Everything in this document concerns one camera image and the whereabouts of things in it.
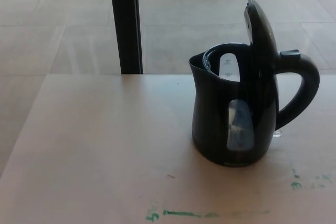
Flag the black electric kettle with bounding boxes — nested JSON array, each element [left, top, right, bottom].
[[188, 0, 321, 168]]

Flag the black vertical post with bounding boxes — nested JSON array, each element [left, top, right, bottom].
[[108, 0, 144, 74]]

